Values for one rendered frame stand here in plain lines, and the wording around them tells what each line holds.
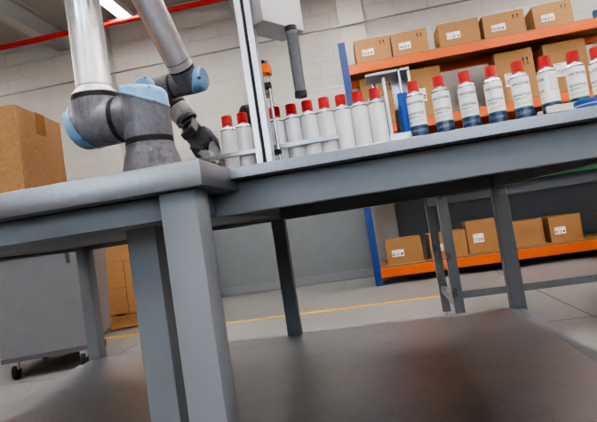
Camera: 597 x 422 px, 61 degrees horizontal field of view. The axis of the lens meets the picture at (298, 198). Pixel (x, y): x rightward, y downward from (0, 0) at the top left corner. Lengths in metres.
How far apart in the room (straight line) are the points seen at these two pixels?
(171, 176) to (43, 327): 3.02
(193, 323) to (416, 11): 5.86
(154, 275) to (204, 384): 0.27
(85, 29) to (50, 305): 2.54
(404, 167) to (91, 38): 0.86
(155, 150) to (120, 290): 3.93
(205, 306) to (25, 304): 3.00
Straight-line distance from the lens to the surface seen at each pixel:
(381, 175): 0.92
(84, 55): 1.40
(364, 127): 1.53
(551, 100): 1.62
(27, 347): 3.79
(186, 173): 0.77
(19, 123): 1.48
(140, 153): 1.24
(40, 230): 0.95
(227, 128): 1.60
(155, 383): 1.05
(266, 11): 1.51
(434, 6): 6.33
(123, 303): 5.12
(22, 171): 1.44
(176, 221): 0.80
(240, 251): 6.20
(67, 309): 3.68
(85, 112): 1.35
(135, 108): 1.27
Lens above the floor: 0.71
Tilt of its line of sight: 3 degrees up
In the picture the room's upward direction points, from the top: 9 degrees counter-clockwise
